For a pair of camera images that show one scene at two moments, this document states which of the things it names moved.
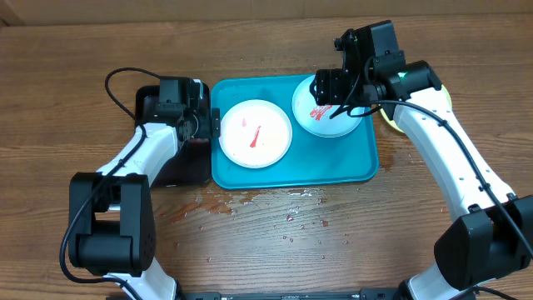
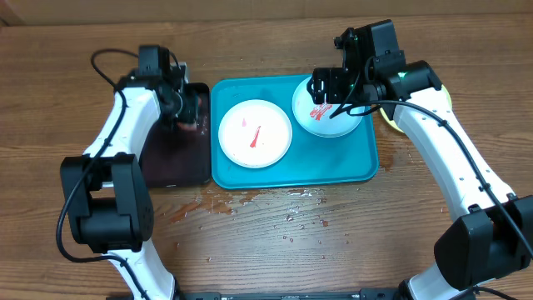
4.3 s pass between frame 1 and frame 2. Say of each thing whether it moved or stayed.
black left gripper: moved
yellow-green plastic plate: stayed
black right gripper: stayed
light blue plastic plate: stayed
